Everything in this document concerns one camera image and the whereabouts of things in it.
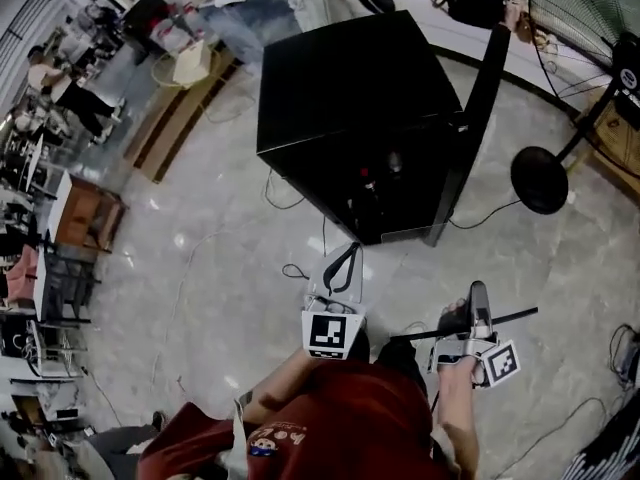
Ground person's black trousers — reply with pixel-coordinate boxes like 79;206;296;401
348;331;429;397

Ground pink cloth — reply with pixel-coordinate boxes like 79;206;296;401
3;244;41;305

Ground black metal chair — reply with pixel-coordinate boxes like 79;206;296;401
33;245;103;330

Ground black fridge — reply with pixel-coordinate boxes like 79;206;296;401
256;9;513;248

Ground black fridge power cable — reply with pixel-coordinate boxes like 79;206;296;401
263;167;307;212

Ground striped dark mat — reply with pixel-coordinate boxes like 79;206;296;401
560;415;640;480

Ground white round fan guard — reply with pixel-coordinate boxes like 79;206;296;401
151;41;222;90

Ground black device with cables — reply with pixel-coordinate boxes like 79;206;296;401
608;321;640;392

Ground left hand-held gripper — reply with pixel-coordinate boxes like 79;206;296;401
301;241;368;362

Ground wooden crate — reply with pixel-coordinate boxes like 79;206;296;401
567;95;640;197

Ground red-capped bottle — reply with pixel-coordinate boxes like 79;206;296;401
358;166;382;195

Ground person's red shirt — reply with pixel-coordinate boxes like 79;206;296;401
135;359;437;480

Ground small black cable loop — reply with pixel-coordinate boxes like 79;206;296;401
281;262;312;283

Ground black fan cable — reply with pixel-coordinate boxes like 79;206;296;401
448;197;524;231

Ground thin black floor cable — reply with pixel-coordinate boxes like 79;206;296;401
492;395;610;480

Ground brown cardboard sheets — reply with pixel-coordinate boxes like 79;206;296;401
123;46;245;185

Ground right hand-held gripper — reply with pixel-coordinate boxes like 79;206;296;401
426;280;522;390

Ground black standing fan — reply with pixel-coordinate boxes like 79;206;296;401
509;0;640;215

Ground person's right forearm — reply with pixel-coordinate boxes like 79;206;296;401
435;356;482;480

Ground person's left forearm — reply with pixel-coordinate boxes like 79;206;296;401
238;350;324;415

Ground wooden cabinet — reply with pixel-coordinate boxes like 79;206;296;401
45;169;128;255

